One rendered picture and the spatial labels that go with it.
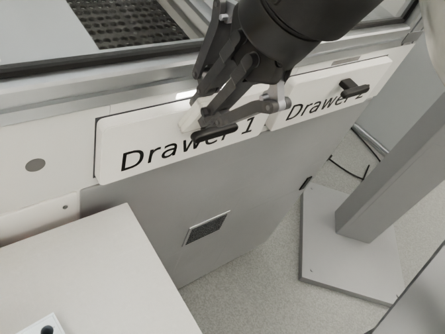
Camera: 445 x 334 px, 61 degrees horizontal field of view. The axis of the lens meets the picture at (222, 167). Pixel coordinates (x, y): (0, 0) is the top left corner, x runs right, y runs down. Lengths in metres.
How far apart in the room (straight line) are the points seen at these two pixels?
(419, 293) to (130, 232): 0.46
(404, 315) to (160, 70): 0.49
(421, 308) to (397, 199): 0.88
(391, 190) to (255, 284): 0.60
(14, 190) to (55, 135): 0.09
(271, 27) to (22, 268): 0.41
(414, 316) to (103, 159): 0.50
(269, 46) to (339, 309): 1.34
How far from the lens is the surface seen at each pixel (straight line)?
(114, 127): 0.45
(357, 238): 1.72
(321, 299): 1.55
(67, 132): 0.46
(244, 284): 1.44
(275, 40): 0.31
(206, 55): 0.42
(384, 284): 1.70
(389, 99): 2.19
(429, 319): 0.68
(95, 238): 0.55
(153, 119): 0.47
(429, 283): 0.72
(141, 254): 0.54
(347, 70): 0.72
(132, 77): 0.43
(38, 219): 0.57
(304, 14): 0.28
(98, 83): 0.42
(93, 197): 0.58
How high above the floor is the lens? 1.25
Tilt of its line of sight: 47 degrees down
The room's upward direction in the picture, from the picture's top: 24 degrees clockwise
